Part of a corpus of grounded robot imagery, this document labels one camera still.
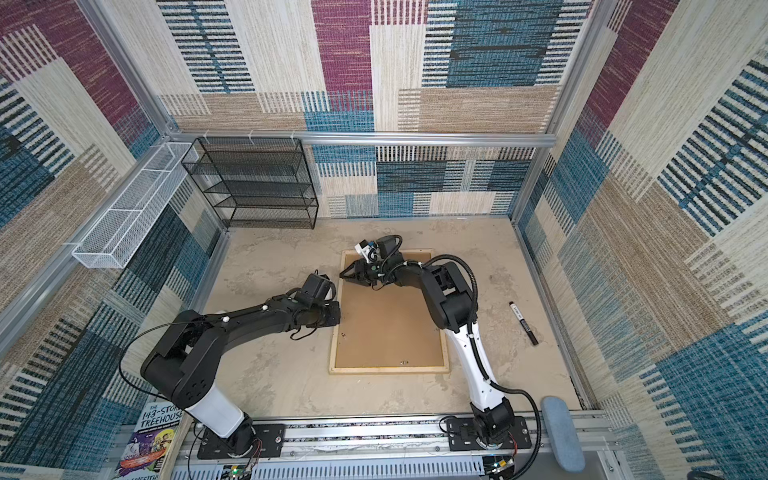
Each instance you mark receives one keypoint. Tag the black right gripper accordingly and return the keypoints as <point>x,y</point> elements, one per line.
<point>359,269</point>

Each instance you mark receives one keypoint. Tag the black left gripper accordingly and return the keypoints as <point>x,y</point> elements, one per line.
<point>335,307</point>

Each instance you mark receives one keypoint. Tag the light wooden picture frame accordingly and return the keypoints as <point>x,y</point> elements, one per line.
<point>331,369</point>

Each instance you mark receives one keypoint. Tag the brown cardboard backing board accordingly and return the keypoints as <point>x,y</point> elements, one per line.
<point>384,336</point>

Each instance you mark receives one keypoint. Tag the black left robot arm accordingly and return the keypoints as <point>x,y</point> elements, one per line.
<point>183,364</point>

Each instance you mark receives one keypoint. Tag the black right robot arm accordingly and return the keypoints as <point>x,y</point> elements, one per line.
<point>450,292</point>

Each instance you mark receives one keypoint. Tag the black marker pen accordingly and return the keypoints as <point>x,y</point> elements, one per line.
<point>524,324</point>

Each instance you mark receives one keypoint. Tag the colourful treehouse book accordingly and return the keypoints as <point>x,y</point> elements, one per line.
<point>151,440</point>

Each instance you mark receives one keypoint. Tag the grey blue padded object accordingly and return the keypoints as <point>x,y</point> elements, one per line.
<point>562,435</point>

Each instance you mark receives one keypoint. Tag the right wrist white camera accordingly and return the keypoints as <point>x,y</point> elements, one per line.
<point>368,250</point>

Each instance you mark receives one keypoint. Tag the black wire mesh shelf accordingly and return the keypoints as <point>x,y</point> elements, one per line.
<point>254,182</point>

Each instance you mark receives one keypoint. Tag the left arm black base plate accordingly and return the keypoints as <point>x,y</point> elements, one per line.
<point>263,440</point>

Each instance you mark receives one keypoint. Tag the aluminium front rail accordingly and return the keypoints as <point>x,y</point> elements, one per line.
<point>405,447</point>

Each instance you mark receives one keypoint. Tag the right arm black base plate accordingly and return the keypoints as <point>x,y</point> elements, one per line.
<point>462,435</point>

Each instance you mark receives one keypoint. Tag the white wire mesh basket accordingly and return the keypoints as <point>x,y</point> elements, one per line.
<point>114,239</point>

